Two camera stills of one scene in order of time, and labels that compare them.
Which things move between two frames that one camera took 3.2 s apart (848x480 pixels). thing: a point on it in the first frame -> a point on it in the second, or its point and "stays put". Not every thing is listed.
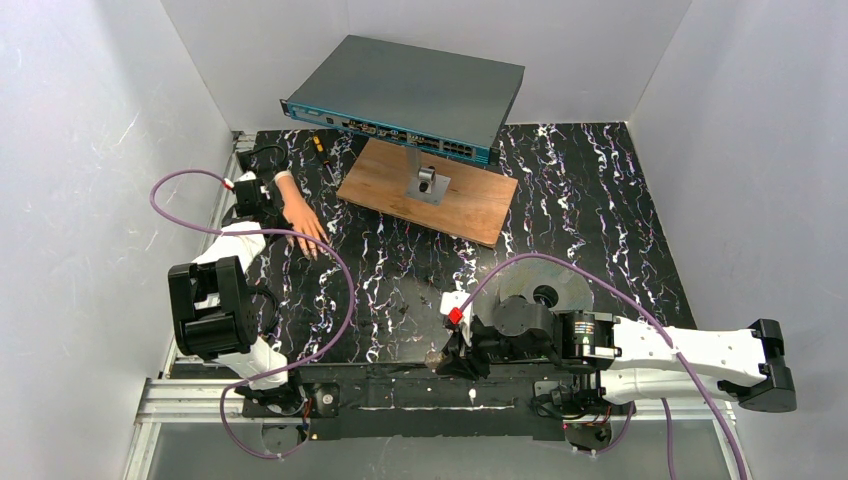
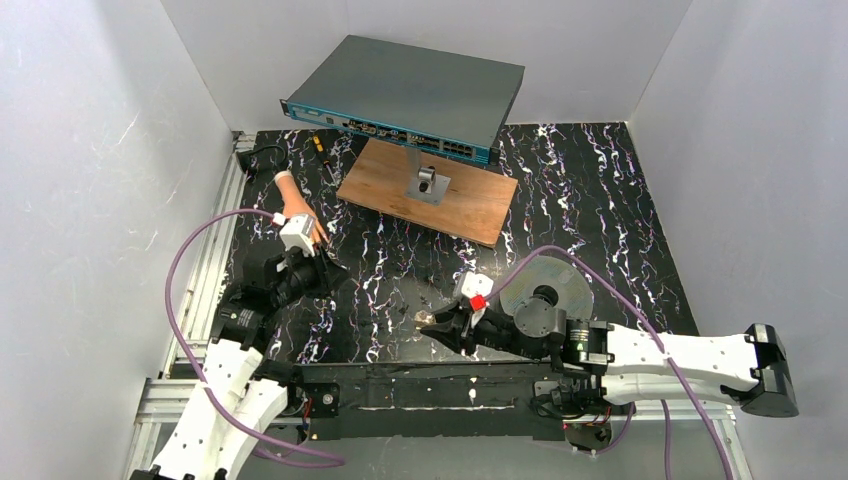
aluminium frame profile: [187, 394] stays put
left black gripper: [266, 210] -> [319, 274]
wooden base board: [474, 203] stays put
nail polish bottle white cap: [433, 358] -> [424, 318]
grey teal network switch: [453, 103] stays put
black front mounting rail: [415, 401] stays put
